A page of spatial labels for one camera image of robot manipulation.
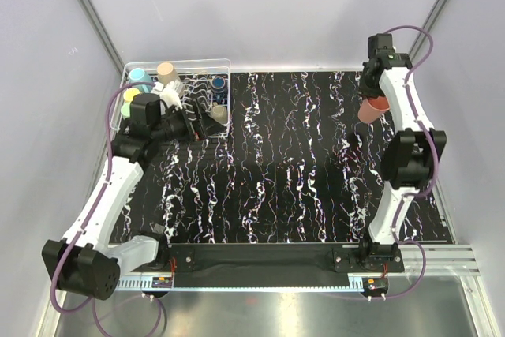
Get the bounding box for light blue cup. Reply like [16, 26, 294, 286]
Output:
[129, 68, 152, 84]

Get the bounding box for black marble pattern mat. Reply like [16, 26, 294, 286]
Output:
[111, 71, 394, 243]

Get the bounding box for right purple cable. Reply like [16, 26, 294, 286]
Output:
[370, 24, 440, 301]

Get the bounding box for slotted cable duct rail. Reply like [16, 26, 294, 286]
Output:
[116, 272, 364, 293]

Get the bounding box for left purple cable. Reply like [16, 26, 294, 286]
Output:
[50, 81, 170, 336]

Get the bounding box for orange connector box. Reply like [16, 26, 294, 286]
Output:
[365, 277, 389, 293]
[152, 276, 173, 288]

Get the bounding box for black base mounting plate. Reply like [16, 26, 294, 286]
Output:
[125, 242, 405, 275]

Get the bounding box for purple cable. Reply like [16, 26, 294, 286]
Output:
[50, 81, 170, 336]
[370, 24, 440, 301]

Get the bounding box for dark blue mug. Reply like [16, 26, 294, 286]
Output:
[210, 76, 227, 104]

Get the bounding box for beige small mug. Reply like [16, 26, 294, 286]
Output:
[210, 104, 228, 125]

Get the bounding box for left orange connector box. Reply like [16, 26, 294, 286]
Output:
[152, 276, 173, 288]

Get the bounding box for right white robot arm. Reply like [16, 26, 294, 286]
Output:
[358, 32, 447, 271]

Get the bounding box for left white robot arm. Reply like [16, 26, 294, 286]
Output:
[42, 93, 226, 300]

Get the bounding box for white grey mug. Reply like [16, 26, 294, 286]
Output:
[151, 81, 165, 94]

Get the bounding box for tan beige tall cup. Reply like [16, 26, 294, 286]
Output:
[156, 62, 179, 85]

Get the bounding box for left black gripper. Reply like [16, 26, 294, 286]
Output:
[151, 99, 225, 145]

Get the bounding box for yellow cup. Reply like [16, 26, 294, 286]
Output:
[122, 88, 141, 103]

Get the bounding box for mint green cup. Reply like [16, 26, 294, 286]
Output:
[120, 103, 131, 118]

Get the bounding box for pink plastic cup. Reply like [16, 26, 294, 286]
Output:
[357, 96, 390, 124]

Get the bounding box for white wire dish rack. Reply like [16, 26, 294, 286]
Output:
[110, 58, 231, 139]

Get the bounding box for right orange connector box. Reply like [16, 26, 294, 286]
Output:
[365, 277, 389, 293]

